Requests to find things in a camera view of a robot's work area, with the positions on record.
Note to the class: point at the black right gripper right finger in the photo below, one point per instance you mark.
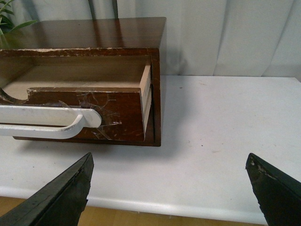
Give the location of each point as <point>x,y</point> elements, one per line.
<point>278,194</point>

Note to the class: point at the wooden drawer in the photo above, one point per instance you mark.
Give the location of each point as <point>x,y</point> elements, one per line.
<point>110,85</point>
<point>146,100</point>

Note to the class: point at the white drawer handle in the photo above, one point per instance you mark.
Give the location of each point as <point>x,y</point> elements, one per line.
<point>46,122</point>

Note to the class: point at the white backdrop curtain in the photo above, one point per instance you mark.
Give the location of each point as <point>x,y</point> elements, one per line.
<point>204,37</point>

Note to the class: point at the green plant leaves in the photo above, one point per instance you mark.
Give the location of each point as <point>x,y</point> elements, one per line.
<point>6,24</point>

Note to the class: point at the brown wooden drawer cabinet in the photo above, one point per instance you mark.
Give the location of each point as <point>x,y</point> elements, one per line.
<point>126,37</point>

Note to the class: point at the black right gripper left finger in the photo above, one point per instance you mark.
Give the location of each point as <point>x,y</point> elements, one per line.
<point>58,203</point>

